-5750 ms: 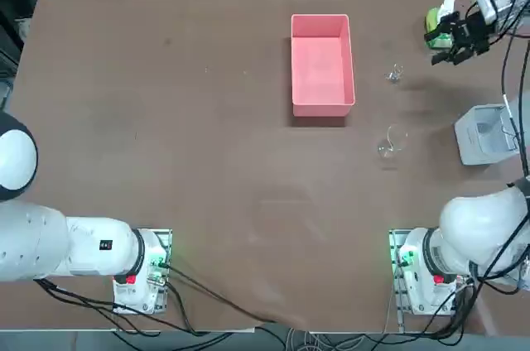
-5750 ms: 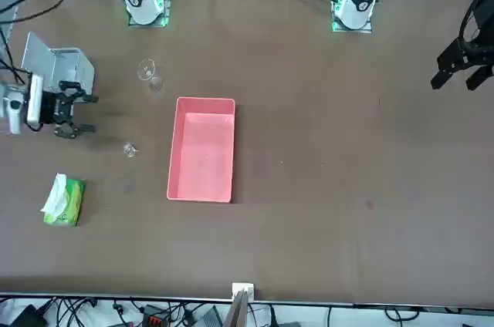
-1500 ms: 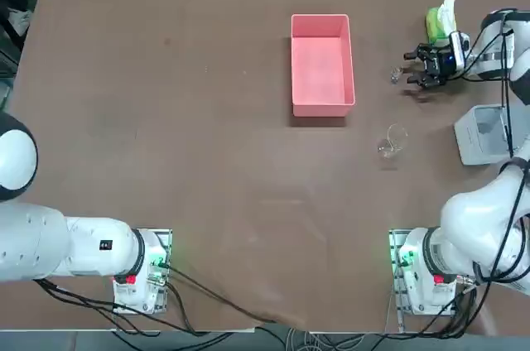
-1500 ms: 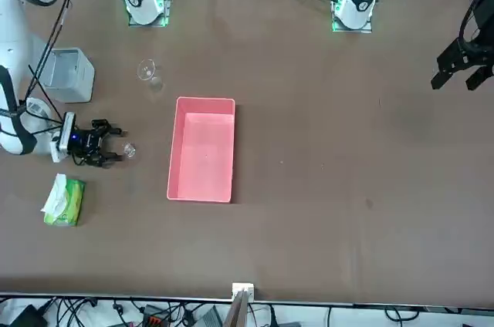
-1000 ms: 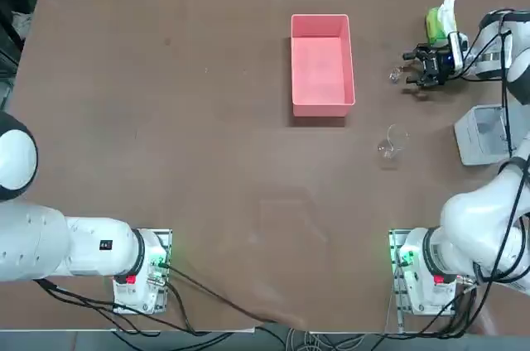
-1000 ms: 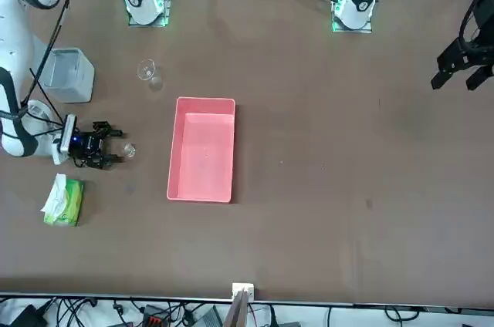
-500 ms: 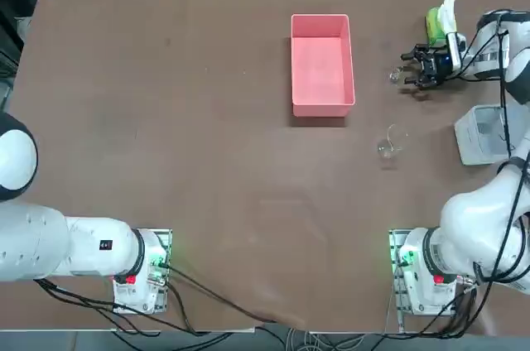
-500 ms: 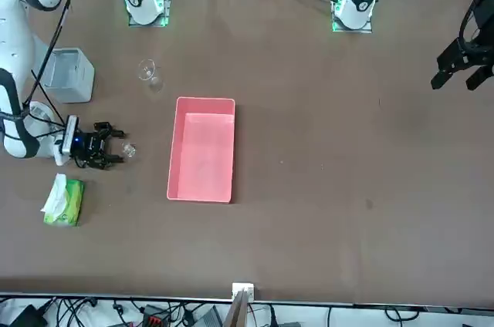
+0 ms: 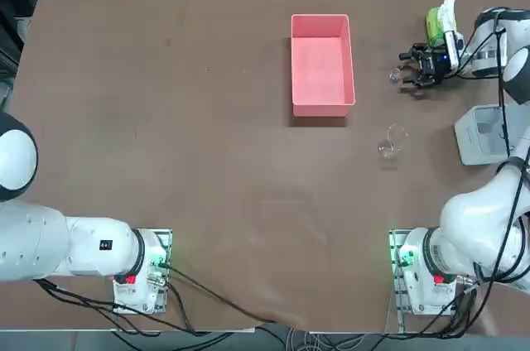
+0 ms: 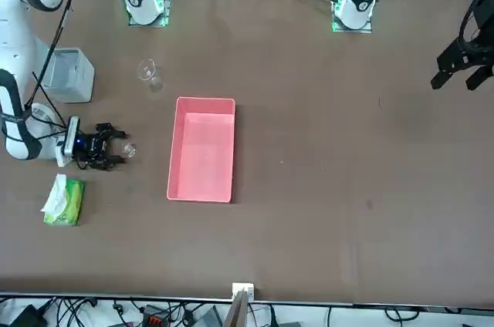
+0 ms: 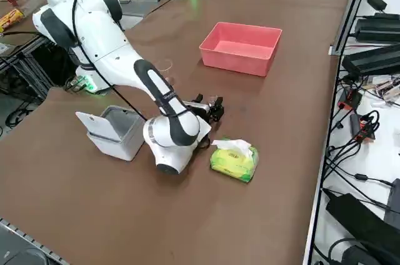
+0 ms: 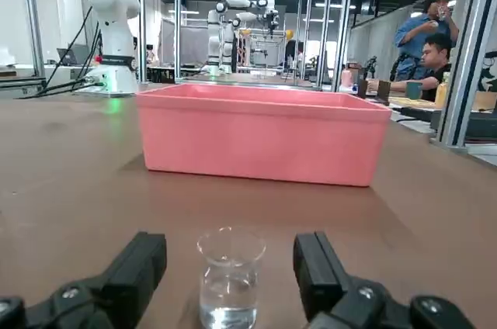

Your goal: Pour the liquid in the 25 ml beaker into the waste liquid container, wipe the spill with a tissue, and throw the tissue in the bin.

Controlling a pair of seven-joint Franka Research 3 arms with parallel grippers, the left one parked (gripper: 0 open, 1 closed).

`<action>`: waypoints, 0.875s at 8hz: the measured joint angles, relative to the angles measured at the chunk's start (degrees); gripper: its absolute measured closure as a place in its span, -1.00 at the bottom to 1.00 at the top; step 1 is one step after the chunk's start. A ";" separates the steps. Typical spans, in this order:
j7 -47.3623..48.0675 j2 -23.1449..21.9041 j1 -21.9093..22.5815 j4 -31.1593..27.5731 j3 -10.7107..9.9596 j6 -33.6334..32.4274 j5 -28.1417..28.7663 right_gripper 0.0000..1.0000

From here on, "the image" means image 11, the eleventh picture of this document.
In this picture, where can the white tissue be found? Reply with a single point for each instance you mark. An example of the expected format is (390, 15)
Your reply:
(234, 146)

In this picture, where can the aluminium frame post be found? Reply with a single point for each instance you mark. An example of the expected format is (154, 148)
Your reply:
(349, 12)

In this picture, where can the green tissue pack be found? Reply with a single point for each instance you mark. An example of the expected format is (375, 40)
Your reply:
(231, 165)

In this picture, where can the large black power supply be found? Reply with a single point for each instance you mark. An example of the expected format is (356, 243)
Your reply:
(372, 60)
(378, 29)

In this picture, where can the white lidded trash bin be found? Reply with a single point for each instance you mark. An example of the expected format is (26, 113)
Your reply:
(112, 146)

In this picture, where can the small black power adapter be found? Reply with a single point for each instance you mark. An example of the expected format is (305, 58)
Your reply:
(376, 3)

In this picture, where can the yellow snack packet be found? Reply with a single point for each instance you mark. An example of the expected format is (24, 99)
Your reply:
(11, 18)

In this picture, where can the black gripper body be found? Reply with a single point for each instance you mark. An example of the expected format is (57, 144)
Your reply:
(209, 115)

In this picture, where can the ribbed aluminium rail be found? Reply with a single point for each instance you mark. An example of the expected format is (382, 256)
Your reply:
(31, 240)

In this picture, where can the large glass beaker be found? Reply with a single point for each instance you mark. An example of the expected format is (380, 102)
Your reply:
(170, 82)

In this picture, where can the black orange plug adapter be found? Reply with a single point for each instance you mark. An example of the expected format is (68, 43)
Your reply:
(356, 124)

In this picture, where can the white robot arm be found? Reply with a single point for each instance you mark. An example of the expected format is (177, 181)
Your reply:
(103, 33)

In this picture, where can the pink plastic container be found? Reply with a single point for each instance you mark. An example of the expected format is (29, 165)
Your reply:
(234, 62)

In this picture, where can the black red power device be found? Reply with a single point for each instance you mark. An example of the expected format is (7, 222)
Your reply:
(351, 97)

